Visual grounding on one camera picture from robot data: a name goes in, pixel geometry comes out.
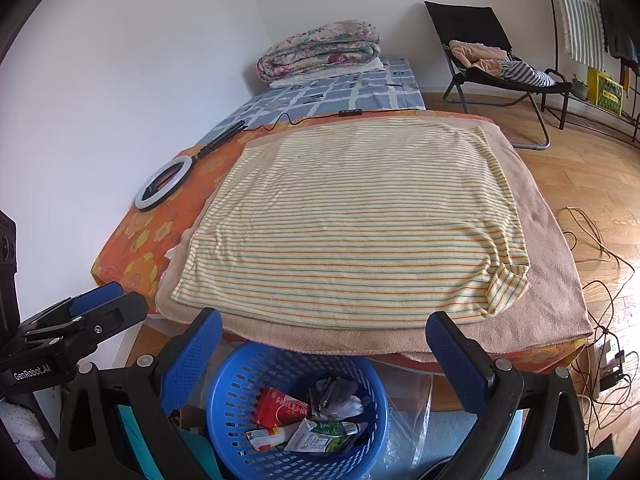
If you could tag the white ring light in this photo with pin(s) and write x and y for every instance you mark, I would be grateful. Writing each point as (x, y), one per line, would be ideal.
(163, 182)

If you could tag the black folding chair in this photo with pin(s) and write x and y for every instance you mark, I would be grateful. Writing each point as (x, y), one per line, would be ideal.
(480, 25)

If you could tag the power strip with chargers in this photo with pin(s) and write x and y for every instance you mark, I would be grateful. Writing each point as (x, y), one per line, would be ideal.
(608, 365)

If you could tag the peach clothes on chair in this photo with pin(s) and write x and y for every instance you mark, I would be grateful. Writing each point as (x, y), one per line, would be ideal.
(479, 56)

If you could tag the blue checked bed sheet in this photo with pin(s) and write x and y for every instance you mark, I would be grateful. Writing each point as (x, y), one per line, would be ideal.
(392, 87)

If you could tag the dark hanging jacket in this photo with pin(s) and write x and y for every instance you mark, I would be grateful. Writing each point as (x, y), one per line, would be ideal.
(617, 40)

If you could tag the yellow crate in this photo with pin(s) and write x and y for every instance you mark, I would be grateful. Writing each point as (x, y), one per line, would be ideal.
(604, 92)

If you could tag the orange floral bed sheet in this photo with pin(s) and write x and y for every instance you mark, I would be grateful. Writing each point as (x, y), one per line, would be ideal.
(144, 252)

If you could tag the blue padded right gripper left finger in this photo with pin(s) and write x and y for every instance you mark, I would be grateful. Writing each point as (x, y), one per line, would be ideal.
(184, 359)

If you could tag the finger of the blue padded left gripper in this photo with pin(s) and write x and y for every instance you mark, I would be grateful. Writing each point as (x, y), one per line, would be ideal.
(94, 298)
(115, 316)

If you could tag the red snack box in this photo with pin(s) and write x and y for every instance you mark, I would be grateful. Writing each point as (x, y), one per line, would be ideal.
(277, 409)

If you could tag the light blue floor mat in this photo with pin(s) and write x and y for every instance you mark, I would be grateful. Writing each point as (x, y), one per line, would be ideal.
(450, 429)

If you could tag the black metal clothes rack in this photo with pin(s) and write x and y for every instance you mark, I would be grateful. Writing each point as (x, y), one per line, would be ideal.
(580, 112)

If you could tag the black cable inline remote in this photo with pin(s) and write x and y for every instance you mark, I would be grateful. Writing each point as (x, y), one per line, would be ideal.
(349, 113)

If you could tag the folded floral quilt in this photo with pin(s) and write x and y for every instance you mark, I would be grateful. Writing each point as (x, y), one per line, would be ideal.
(341, 43)

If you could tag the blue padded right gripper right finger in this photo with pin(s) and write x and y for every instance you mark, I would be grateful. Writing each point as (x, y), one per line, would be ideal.
(461, 359)

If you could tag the white plastic bag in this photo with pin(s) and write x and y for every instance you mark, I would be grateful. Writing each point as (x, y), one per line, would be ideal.
(334, 399)

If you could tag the blue plastic waste basket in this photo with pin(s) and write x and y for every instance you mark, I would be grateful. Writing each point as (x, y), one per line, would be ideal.
(233, 396)

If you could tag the white colourful long wrapper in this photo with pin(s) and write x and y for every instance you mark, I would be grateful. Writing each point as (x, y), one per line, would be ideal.
(266, 438)

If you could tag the clear plastic sheet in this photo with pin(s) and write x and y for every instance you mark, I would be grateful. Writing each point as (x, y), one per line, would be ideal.
(409, 398)

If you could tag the striped garment on chair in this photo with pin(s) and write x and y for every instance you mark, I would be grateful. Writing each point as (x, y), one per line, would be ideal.
(522, 73)

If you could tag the green white milk carton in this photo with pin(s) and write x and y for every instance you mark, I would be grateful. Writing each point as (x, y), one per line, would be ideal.
(324, 437)

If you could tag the striped yellow towel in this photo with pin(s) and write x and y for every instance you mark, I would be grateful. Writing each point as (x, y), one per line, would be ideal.
(371, 225)

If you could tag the green striped hanging towel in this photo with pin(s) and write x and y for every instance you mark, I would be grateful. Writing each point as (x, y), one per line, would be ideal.
(583, 32)

